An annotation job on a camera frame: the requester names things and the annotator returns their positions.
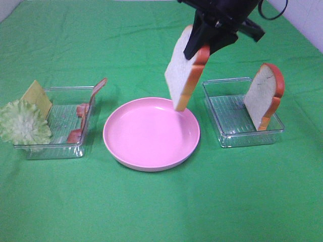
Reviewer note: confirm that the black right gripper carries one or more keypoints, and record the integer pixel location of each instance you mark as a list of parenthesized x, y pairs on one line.
[(232, 15)]

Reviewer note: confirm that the bread slice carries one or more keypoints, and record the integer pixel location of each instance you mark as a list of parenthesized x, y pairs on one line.
[(182, 75), (264, 95)]

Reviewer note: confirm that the bacon strip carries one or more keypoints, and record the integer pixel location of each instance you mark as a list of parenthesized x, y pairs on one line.
[(75, 135), (97, 89)]

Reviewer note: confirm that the yellow cheese slice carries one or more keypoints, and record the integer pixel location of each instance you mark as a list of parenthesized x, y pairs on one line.
[(35, 94)]

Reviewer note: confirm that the green lettuce leaf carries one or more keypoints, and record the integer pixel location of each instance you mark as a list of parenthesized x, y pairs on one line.
[(23, 124)]

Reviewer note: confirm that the clear right plastic tray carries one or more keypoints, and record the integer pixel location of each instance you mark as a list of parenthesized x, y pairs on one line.
[(229, 116)]

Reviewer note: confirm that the clear plastic tray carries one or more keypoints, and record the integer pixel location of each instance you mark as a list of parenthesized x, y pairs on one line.
[(229, 116), (62, 119)]

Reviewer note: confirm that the pink round plate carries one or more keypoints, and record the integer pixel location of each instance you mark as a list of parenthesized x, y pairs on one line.
[(146, 134)]

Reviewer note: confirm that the clear left plastic tray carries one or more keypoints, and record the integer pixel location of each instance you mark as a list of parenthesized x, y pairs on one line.
[(62, 119)]

